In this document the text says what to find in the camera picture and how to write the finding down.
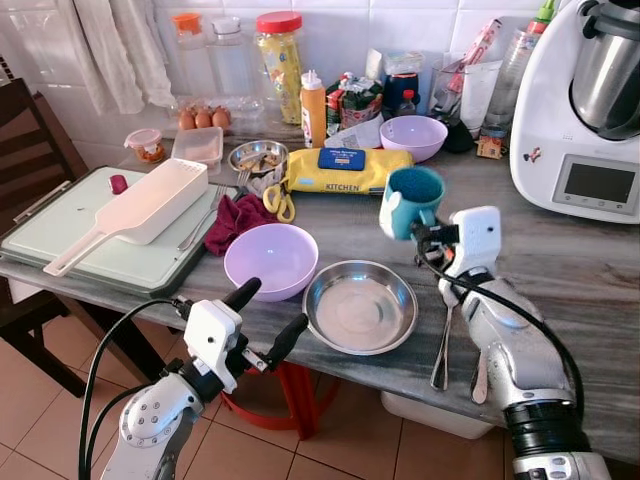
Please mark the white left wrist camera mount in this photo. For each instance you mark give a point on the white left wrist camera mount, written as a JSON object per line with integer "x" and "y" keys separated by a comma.
{"x": 212, "y": 340}

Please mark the small red object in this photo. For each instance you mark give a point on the small red object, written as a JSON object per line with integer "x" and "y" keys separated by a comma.
{"x": 119, "y": 184}

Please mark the red-lidded yellow jar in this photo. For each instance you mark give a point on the red-lidded yellow jar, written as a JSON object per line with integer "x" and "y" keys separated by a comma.
{"x": 280, "y": 70}

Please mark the orange squeeze bottle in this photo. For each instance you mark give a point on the orange squeeze bottle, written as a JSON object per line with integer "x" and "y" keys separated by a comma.
{"x": 313, "y": 115}

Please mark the white plastic scoop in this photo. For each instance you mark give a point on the white plastic scoop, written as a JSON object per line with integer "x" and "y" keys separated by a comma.
{"x": 150, "y": 205}

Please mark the small dark red-capped bottle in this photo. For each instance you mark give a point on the small dark red-capped bottle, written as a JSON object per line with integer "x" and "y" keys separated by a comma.
{"x": 407, "y": 104}

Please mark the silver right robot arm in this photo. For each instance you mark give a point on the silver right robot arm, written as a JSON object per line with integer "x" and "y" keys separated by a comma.
{"x": 525, "y": 370}

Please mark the small lilac plastic bowl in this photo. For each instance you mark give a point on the small lilac plastic bowl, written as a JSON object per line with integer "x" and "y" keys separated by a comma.
{"x": 413, "y": 137}

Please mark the dark wooden chair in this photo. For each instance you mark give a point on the dark wooden chair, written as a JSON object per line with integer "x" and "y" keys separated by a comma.
{"x": 30, "y": 140}

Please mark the pale green cutting board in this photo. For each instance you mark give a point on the pale green cutting board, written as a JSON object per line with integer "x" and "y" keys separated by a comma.
{"x": 60, "y": 215}

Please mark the green food packet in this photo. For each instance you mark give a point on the green food packet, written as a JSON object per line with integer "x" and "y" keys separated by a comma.
{"x": 358, "y": 100}

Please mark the steel fork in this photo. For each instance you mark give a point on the steel fork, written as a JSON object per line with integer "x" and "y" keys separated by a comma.
{"x": 443, "y": 350}

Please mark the large lilac plastic bowl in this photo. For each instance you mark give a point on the large lilac plastic bowl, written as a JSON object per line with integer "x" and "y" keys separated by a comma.
{"x": 272, "y": 260}

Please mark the round steel plate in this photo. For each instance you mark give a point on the round steel plate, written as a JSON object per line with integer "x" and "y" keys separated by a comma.
{"x": 360, "y": 308}

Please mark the clear plastic container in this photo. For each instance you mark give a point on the clear plastic container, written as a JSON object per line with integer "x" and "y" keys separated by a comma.
{"x": 198, "y": 148}

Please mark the maroon cloth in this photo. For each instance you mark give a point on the maroon cloth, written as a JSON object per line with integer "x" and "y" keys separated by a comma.
{"x": 232, "y": 222}

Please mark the red stool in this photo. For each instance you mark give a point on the red stool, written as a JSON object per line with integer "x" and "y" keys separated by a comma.
{"x": 295, "y": 395}

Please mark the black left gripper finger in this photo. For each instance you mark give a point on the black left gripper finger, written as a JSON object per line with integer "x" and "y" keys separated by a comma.
{"x": 287, "y": 335}
{"x": 243, "y": 293}

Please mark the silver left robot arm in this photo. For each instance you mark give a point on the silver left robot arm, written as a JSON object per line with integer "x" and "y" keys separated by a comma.
{"x": 155, "y": 425}

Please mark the small pink-lidded food cup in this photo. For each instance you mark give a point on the small pink-lidded food cup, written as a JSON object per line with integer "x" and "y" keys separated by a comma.
{"x": 146, "y": 146}

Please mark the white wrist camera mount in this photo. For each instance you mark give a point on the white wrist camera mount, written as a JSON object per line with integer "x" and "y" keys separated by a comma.
{"x": 212, "y": 340}
{"x": 475, "y": 240}

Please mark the yellow kitchen wipes pack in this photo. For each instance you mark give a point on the yellow kitchen wipes pack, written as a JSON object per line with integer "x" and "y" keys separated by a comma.
{"x": 350, "y": 172}

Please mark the steel bowl with cutlery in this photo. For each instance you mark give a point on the steel bowl with cutlery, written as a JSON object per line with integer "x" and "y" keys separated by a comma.
{"x": 258, "y": 160}

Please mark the small black cloth lump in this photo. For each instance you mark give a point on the small black cloth lump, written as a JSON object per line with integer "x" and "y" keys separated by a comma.
{"x": 460, "y": 140}

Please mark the small orange box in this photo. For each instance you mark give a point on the small orange box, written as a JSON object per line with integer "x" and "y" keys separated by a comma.
{"x": 490, "y": 147}

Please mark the tall clear plastic bottle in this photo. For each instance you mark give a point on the tall clear plastic bottle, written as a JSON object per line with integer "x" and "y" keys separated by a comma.
{"x": 508, "y": 80}

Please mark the white hanging cloth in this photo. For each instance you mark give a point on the white hanging cloth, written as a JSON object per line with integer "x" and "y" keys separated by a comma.
{"x": 125, "y": 50}

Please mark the pink and white pack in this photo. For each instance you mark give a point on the pink and white pack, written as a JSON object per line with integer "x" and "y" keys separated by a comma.
{"x": 478, "y": 45}

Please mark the white plastic box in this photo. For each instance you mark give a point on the white plastic box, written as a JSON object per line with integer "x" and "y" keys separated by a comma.
{"x": 435, "y": 415}

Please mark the brown egg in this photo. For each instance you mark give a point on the brown egg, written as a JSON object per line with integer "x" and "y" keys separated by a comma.
{"x": 221, "y": 118}
{"x": 204, "y": 118}
{"x": 187, "y": 119}

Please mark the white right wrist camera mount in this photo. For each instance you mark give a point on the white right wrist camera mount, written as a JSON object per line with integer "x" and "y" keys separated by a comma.
{"x": 475, "y": 240}

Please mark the white paper pack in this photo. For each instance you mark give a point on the white paper pack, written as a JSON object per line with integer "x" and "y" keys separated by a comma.
{"x": 352, "y": 135}

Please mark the dark blue packet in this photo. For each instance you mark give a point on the dark blue packet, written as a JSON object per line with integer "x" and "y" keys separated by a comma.
{"x": 405, "y": 72}

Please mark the white kitchen cooking machine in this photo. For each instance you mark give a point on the white kitchen cooking machine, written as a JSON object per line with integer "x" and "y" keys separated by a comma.
{"x": 560, "y": 120}

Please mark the teal mug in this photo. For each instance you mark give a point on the teal mug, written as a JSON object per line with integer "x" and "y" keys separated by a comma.
{"x": 412, "y": 200}

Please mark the orange-capped clear bottle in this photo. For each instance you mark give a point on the orange-capped clear bottle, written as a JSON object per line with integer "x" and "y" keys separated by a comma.
{"x": 193, "y": 60}

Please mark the grey metal utensil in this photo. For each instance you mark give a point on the grey metal utensil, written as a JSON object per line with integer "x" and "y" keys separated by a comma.
{"x": 200, "y": 225}

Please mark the white-capped clear bottle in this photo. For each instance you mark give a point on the white-capped clear bottle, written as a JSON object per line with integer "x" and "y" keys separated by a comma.
{"x": 232, "y": 62}

